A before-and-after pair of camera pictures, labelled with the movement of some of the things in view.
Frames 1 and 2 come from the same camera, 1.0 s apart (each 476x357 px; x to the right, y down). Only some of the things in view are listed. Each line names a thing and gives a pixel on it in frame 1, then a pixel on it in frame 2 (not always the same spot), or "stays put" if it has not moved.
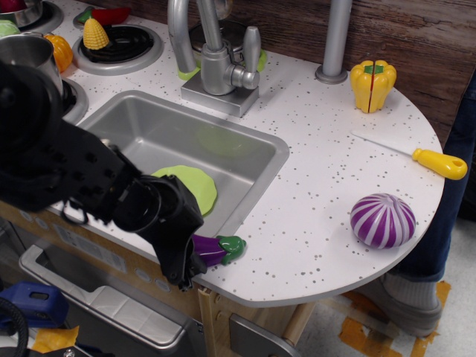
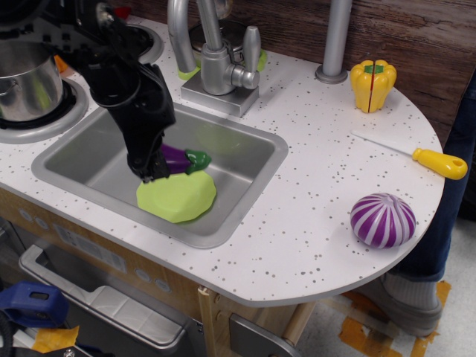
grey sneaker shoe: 407,318 stays put
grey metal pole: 332,71 stays put
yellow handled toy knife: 445,166 stays put
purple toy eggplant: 228,248 to 180,161
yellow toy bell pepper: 372,82 stays put
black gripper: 156,205 to 141,105
